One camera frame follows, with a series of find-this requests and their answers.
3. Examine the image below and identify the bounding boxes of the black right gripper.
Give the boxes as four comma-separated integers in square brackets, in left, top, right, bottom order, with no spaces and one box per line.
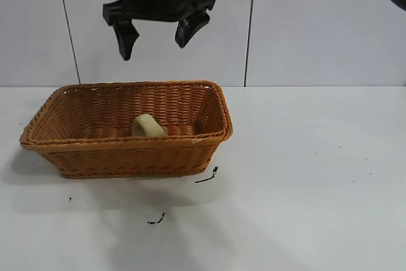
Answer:
[102,0,217,62]

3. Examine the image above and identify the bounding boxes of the pale yellow egg yolk pastry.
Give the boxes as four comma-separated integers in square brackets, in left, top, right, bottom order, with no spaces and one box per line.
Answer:
[131,114,167,138]

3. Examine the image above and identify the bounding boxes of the brown woven wicker basket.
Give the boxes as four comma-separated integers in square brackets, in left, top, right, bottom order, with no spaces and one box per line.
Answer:
[20,80,233,180]

